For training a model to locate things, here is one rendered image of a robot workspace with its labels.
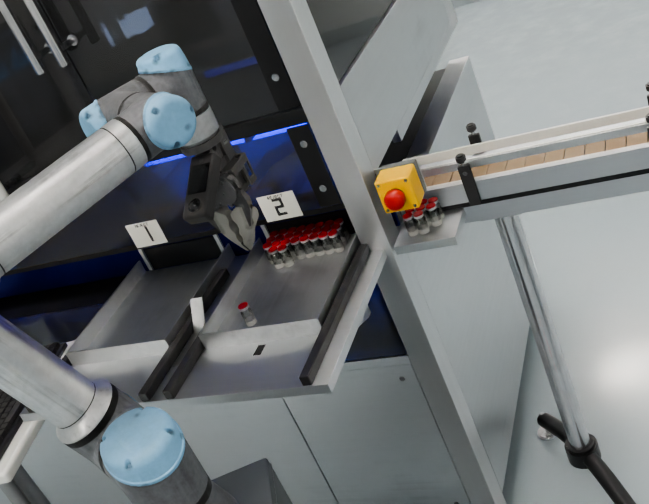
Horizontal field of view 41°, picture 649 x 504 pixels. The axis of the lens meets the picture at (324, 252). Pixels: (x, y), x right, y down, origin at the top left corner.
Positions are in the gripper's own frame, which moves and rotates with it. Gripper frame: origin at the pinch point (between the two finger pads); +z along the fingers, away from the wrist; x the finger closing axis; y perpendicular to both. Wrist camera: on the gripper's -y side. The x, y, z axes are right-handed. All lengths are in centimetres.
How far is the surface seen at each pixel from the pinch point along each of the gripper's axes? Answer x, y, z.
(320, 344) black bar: -7.7, -4.2, 19.6
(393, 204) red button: -18.0, 23.9, 10.3
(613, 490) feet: -39, 32, 99
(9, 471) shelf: 62, -20, 30
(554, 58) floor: 1, 341, 110
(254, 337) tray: 8.4, 1.4, 20.3
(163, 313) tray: 38.0, 15.9, 21.4
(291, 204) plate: 4.2, 27.4, 7.7
